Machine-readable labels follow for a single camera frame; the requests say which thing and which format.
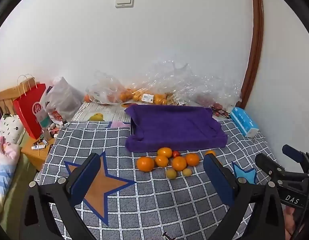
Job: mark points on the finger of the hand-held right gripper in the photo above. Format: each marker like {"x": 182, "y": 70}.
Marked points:
{"x": 269, "y": 165}
{"x": 293, "y": 153}

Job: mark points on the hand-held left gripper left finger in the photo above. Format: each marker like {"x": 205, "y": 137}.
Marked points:
{"x": 84, "y": 180}

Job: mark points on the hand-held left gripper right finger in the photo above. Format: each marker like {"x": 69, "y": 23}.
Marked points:
{"x": 219, "y": 180}

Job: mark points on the small yellow loquat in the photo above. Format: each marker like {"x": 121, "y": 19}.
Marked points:
{"x": 171, "y": 173}
{"x": 187, "y": 172}

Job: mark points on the large orange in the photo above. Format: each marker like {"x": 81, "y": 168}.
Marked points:
{"x": 179, "y": 163}

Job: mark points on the red tomato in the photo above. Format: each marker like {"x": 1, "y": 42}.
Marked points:
{"x": 176, "y": 154}

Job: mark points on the purple towel-lined tray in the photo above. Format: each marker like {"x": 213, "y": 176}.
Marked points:
{"x": 174, "y": 127}

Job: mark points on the black tray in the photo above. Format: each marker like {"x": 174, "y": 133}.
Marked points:
{"x": 131, "y": 128}

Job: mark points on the person's right hand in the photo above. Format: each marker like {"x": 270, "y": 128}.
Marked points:
{"x": 290, "y": 221}

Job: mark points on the blue tissue pack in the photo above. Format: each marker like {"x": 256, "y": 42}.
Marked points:
{"x": 244, "y": 121}

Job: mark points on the wooden nightstand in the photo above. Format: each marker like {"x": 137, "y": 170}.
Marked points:
{"x": 35, "y": 153}

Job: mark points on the white tube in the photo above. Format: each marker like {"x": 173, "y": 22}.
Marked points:
{"x": 38, "y": 146}

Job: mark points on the bag of red fruit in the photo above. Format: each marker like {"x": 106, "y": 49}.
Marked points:
{"x": 220, "y": 112}

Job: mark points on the grey checked blanket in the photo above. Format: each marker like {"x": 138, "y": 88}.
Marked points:
{"x": 149, "y": 205}

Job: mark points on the printed paper sheet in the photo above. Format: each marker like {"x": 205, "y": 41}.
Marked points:
{"x": 104, "y": 110}

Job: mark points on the pack of red cherry tomatoes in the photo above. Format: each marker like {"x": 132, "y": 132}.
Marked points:
{"x": 215, "y": 104}

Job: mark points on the light blue bedding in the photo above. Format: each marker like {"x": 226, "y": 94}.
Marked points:
{"x": 3, "y": 180}

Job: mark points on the pink pillow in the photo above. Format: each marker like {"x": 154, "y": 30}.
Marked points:
{"x": 5, "y": 152}

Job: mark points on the white plastic bag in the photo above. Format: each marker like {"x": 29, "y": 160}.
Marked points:
{"x": 62, "y": 97}

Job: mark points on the red paper bag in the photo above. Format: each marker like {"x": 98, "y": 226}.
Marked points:
{"x": 27, "y": 115}

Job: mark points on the white patterned pillow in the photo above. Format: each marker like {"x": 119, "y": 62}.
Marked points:
{"x": 9, "y": 127}

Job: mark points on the clear bag of small oranges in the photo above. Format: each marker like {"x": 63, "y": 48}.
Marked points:
{"x": 147, "y": 96}
{"x": 104, "y": 90}

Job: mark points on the crumpled clear plastic wrap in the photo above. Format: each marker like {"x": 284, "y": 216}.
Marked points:
{"x": 199, "y": 82}

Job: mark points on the wooden headboard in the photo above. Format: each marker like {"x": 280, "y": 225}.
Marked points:
{"x": 4, "y": 100}

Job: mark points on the wooden door frame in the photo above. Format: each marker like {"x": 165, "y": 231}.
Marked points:
{"x": 255, "y": 42}

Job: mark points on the white light switch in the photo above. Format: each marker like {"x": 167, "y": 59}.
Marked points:
{"x": 124, "y": 0}

